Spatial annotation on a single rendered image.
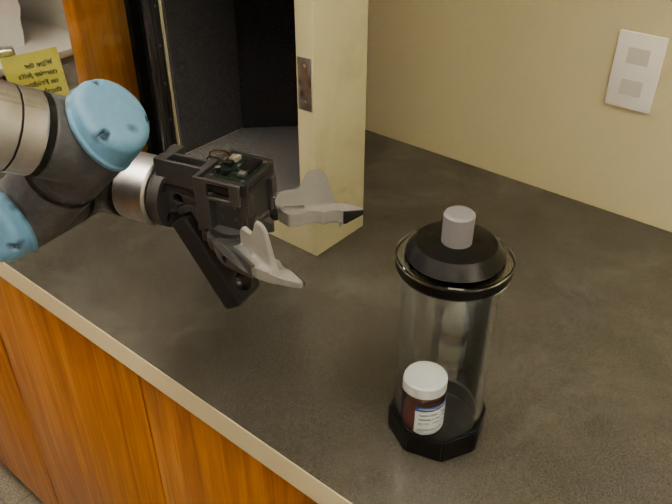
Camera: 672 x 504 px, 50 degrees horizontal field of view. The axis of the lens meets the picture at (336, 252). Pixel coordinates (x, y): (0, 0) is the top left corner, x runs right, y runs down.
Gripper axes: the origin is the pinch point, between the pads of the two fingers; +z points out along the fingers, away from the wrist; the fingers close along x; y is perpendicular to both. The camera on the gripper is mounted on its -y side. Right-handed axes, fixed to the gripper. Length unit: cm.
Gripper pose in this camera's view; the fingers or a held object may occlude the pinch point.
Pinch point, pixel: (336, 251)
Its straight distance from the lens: 71.3
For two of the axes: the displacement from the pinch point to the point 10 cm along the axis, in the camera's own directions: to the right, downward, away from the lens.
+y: 0.0, -8.3, -5.6
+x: 4.1, -5.1, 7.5
